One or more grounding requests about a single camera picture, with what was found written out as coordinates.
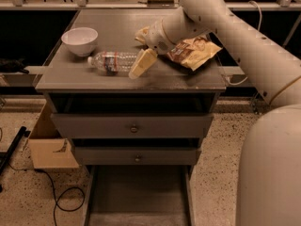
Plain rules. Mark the brown yellow chip bag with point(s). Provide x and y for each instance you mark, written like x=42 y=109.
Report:
x=192 y=53

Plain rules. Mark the black device on ledge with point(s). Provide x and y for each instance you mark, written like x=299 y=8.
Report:
x=160 y=3

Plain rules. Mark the black bar on floor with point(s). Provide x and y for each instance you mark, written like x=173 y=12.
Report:
x=5 y=156

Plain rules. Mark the grey middle drawer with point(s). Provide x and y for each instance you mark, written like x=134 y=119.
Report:
x=136 y=155

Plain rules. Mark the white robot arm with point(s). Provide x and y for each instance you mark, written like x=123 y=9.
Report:
x=269 y=183

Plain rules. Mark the black cloth on rail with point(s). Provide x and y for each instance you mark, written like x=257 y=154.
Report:
x=12 y=66

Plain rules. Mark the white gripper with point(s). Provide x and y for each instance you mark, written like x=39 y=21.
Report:
x=155 y=37

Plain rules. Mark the cardboard box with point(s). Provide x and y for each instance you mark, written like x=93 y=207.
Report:
x=49 y=150

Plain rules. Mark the white ceramic bowl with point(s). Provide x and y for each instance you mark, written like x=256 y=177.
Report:
x=80 y=41

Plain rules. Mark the clear plastic water bottle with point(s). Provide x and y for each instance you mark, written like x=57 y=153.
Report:
x=111 y=63

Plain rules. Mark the grey top drawer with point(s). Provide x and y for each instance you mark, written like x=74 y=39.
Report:
x=131 y=125

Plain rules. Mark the grey open bottom drawer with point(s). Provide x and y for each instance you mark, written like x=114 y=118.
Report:
x=138 y=196

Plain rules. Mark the grey wooden drawer cabinet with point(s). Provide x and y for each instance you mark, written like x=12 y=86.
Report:
x=70 y=86

